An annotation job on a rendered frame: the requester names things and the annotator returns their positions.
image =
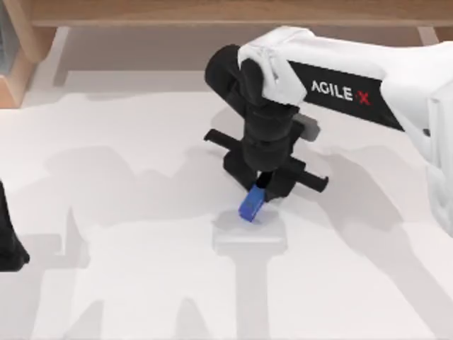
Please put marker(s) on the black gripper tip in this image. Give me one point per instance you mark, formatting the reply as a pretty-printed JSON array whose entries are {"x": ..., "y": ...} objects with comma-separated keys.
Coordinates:
[{"x": 10, "y": 241}]

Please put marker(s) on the wooden cupboard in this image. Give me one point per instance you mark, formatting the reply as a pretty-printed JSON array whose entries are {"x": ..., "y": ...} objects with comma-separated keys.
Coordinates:
[{"x": 212, "y": 12}]

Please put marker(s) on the small blue stapler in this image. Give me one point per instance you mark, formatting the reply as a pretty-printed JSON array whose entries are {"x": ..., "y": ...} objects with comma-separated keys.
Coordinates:
[{"x": 250, "y": 206}]

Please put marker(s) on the pale grey rounded box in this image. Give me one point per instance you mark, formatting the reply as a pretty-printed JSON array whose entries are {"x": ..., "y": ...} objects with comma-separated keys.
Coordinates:
[{"x": 309, "y": 126}]

